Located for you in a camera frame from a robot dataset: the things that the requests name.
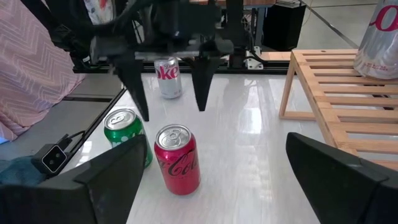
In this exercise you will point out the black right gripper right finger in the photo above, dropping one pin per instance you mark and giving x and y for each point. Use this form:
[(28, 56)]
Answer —
[(348, 193)]

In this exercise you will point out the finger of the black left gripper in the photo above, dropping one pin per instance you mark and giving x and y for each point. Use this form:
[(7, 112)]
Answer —
[(133, 84), (202, 81)]

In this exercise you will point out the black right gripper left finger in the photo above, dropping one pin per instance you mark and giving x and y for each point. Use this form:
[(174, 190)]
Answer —
[(77, 202)]

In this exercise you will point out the green Sprite can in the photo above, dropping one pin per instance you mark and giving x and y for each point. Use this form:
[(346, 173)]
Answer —
[(121, 130)]

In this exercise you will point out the red Coca-Cola Zero can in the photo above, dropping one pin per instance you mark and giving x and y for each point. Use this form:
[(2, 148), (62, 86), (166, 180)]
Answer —
[(178, 161)]

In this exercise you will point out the silver Diet Coke can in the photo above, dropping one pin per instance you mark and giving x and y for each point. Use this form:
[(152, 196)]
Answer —
[(169, 84), (379, 46)]

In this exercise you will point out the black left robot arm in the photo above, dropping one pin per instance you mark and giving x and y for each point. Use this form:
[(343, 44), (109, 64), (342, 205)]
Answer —
[(234, 31)]

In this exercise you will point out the wooden slatted shelf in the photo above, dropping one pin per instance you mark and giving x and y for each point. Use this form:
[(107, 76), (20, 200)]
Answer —
[(300, 62)]

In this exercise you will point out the person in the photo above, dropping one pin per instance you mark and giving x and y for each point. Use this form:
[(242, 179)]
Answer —
[(31, 62), (99, 11)]

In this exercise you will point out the black cabinet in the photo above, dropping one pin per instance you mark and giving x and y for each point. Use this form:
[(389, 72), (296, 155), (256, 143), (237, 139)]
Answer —
[(284, 28)]

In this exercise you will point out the small black table camera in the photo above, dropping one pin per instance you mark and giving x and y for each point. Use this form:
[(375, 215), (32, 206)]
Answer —
[(51, 158)]

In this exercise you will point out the silver metal bracket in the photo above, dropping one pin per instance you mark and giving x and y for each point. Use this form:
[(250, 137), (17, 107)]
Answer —
[(253, 59)]

